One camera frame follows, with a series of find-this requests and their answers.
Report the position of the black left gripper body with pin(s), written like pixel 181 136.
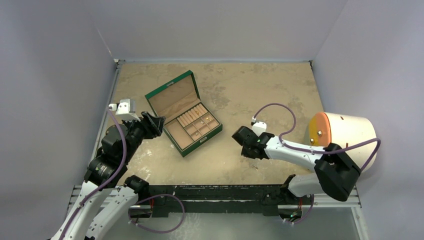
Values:
pixel 134 128

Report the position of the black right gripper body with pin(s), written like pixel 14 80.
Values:
pixel 244 139

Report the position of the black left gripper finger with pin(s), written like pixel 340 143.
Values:
pixel 153 130
pixel 154 121

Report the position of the green jewelry box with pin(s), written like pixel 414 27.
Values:
pixel 174 97

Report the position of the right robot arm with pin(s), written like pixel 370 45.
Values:
pixel 334 172

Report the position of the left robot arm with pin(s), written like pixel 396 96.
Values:
pixel 118 146

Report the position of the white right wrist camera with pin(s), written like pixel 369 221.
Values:
pixel 258 127

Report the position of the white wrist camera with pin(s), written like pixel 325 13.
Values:
pixel 125 109
pixel 258 127

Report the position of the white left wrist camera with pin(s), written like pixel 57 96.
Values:
pixel 125 109

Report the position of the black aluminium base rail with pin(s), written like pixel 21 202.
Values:
pixel 159 201

